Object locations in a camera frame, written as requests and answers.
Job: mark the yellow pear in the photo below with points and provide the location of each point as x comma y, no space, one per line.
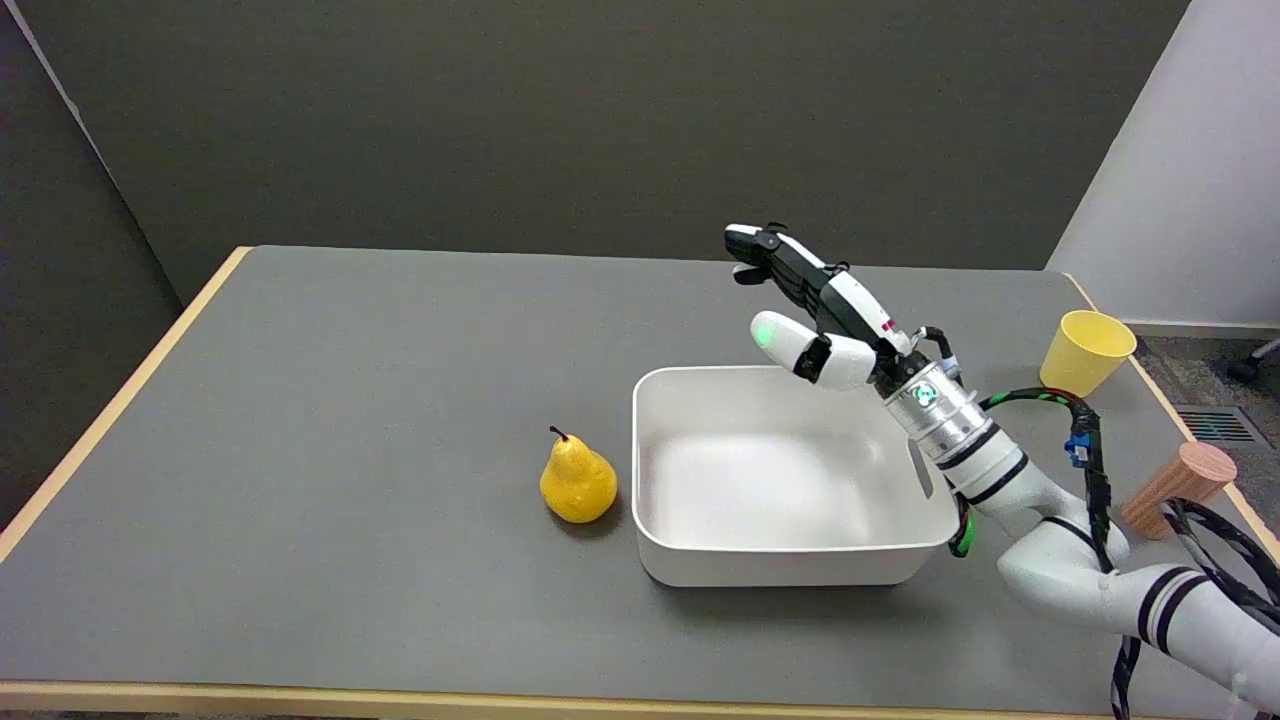
578,485

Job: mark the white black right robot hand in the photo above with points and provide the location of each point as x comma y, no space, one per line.
850,305

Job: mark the black chair base caster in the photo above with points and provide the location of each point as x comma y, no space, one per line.
1248,368

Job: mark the yellow plastic cup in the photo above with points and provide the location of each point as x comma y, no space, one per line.
1082,352

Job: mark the white plastic bin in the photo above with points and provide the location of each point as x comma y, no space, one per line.
780,480

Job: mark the wooden cylinder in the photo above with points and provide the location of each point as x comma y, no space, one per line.
1180,485

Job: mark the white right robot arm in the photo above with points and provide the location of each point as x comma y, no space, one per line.
1060,560

